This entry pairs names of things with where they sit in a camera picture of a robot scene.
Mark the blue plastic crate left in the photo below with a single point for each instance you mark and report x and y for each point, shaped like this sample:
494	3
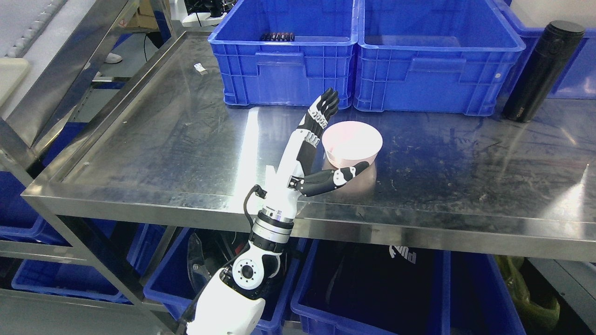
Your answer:
287	52

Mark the black thermos bottle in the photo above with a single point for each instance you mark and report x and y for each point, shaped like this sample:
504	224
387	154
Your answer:
555	47

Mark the blue bin with backpack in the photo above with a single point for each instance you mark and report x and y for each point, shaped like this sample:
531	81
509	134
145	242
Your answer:
364	289

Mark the steel storage shelf rack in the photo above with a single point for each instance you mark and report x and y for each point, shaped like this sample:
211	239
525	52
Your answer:
41	111

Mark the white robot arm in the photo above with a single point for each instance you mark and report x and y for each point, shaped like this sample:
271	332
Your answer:
232	302

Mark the blue bin under table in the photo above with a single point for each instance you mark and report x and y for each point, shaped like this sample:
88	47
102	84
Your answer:
171	286

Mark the pink plastic bowl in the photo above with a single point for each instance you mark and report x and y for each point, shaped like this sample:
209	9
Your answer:
348	143

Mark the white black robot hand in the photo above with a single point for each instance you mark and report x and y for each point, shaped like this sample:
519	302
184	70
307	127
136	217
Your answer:
294	177

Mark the blue plastic crate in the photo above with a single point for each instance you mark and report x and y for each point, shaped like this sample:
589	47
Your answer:
287	52
445	56

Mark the blue plastic crate right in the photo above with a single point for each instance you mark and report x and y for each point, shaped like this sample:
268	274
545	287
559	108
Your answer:
445	56

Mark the stainless steel work table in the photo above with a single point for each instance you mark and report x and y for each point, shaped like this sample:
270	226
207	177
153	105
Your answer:
167	150

